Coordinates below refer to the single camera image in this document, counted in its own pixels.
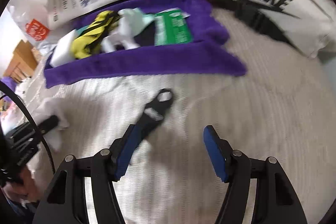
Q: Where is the white sponge block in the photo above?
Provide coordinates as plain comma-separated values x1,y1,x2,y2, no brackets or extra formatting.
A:
50,29,79,68

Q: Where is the yellow black pouch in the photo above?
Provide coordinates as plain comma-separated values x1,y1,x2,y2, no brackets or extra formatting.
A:
70,10,120,59

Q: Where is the black watch strap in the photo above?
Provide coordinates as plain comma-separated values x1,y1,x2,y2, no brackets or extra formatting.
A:
133,88,174,140

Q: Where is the white mint sock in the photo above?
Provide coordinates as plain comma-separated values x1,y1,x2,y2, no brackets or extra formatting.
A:
101,8,155,53

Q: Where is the green snack packet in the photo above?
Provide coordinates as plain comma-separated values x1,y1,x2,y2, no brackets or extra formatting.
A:
154,13,193,46

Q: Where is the small white fruit sachet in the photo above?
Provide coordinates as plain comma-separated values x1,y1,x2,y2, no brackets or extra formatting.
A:
159,8,190,18

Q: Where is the teal striped cloth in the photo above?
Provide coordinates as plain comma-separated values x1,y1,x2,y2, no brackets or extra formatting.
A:
76,26,88,36

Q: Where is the person's left hand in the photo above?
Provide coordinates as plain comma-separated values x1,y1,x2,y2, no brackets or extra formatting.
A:
2,166,41,202

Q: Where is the colourful bedding pile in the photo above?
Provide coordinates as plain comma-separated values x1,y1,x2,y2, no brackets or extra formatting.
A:
0,77,19,130

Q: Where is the striped quilted mattress cover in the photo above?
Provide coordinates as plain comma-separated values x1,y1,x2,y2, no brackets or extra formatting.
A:
23,9,335,223

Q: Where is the white Miniso plastic bag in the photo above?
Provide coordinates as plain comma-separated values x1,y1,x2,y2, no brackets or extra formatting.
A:
7,0,58,48

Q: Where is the purple towel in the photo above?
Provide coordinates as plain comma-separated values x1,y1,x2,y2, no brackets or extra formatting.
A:
43,0,247,88

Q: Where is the black cable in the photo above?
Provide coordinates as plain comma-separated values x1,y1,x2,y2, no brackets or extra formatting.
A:
0,81,56,175

